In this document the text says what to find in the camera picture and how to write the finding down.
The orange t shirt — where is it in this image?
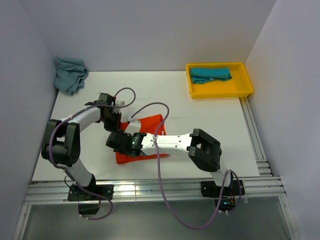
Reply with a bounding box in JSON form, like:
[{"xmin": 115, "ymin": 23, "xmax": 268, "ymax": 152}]
[{"xmin": 115, "ymin": 114, "xmax": 169, "ymax": 165}]

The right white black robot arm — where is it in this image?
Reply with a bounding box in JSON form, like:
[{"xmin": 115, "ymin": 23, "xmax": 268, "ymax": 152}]
[{"xmin": 105, "ymin": 128, "xmax": 234, "ymax": 195}]

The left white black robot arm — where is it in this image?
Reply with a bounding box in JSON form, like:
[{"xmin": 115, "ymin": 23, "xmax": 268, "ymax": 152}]
[{"xmin": 41, "ymin": 93, "xmax": 125, "ymax": 201}]

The grey-blue crumpled t shirt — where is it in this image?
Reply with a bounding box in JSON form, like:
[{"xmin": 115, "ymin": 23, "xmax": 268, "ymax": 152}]
[{"xmin": 53, "ymin": 57, "xmax": 89, "ymax": 96}]

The teal rolled t shirt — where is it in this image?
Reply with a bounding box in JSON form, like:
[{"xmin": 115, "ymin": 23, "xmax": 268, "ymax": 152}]
[{"xmin": 189, "ymin": 68, "xmax": 233, "ymax": 84}]

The yellow plastic tray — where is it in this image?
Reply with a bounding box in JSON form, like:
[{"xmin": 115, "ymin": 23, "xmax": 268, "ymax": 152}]
[{"xmin": 186, "ymin": 62, "xmax": 254, "ymax": 99}]

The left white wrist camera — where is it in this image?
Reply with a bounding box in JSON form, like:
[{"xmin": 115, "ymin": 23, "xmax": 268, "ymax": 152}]
[{"xmin": 113, "ymin": 100, "xmax": 125, "ymax": 111}]

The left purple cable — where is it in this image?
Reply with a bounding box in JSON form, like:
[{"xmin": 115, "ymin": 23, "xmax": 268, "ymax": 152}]
[{"xmin": 49, "ymin": 87, "xmax": 137, "ymax": 221}]

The purple cable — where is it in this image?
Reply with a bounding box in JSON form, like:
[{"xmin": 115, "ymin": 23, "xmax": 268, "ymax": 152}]
[
  {"xmin": 127, "ymin": 101, "xmax": 242, "ymax": 230},
  {"xmin": 49, "ymin": 87, "xmax": 137, "ymax": 221}
]

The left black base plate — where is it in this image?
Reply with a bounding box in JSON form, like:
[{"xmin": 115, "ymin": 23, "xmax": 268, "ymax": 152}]
[{"xmin": 67, "ymin": 184, "xmax": 114, "ymax": 202}]

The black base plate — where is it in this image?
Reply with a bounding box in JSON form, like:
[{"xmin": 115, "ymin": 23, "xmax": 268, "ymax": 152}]
[
  {"xmin": 67, "ymin": 184, "xmax": 114, "ymax": 202},
  {"xmin": 200, "ymin": 180, "xmax": 246, "ymax": 198}
]

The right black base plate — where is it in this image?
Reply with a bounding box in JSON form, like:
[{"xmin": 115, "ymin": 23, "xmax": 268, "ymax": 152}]
[{"xmin": 200, "ymin": 180, "xmax": 246, "ymax": 198}]

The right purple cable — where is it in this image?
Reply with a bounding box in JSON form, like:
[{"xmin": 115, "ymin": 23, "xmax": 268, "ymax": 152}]
[{"xmin": 127, "ymin": 101, "xmax": 242, "ymax": 230}]

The aluminium right side rail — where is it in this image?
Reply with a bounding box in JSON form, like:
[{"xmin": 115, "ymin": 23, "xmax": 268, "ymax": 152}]
[{"xmin": 239, "ymin": 97, "xmax": 273, "ymax": 177}]

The aluminium front rail frame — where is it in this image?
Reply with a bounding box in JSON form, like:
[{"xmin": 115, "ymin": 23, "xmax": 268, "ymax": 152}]
[{"xmin": 12, "ymin": 174, "xmax": 301, "ymax": 240}]

